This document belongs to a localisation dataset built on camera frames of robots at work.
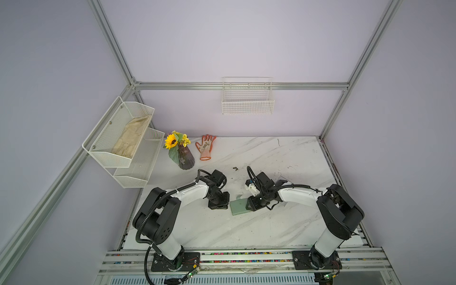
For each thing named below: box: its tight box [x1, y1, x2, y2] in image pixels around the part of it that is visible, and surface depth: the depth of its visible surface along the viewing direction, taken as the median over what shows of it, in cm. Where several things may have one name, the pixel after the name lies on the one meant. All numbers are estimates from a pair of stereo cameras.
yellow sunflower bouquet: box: [162, 130, 192, 157], surface depth 87 cm
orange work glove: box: [195, 134, 217, 161], surface depth 116 cm
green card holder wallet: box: [229, 197, 250, 216], surface depth 91 cm
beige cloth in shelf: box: [111, 114, 152, 159], surface depth 81 cm
